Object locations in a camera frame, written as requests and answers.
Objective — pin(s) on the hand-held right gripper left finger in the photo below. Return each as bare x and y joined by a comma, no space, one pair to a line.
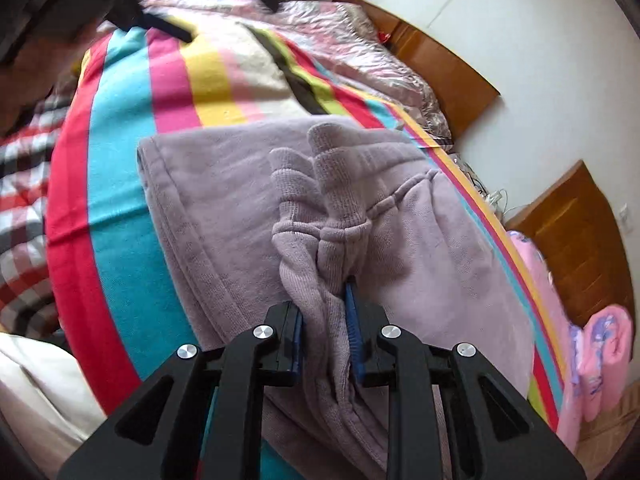
299,345

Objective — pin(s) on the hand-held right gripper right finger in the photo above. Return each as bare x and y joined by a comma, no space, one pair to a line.
354,330

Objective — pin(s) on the mauve pants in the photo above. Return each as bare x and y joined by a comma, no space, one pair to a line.
225,220

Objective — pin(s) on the person's left forearm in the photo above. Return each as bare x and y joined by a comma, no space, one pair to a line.
35,80

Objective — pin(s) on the pink patterned quilt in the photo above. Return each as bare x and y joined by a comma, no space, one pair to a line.
350,45

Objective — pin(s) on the striped colourful blanket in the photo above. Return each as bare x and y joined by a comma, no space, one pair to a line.
120,210

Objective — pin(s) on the pink bed sheet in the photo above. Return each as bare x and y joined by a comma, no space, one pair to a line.
545,280

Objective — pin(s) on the wooden headboard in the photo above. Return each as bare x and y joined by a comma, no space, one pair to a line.
575,230
440,75

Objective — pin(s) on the red checked cloth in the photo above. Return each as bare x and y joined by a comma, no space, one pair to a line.
25,220

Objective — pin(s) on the pink rolled blanket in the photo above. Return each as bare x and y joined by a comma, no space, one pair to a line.
610,355

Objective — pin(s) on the white cloth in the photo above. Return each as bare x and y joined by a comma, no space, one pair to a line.
40,400

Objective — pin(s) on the white wall socket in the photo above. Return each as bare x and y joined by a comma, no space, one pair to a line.
624,216

